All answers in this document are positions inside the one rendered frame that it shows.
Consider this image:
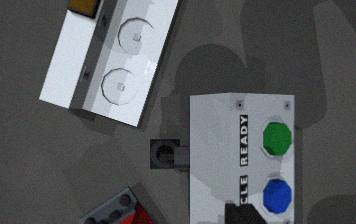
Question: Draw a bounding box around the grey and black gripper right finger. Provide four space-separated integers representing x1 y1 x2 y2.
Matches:
239 203 267 224

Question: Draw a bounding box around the grey tray with round recesses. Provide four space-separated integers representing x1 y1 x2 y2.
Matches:
39 0 180 127

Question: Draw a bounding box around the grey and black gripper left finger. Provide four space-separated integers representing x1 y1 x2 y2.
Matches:
225 203 250 224

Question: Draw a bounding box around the grey key housing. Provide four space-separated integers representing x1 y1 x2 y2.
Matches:
150 93 294 224

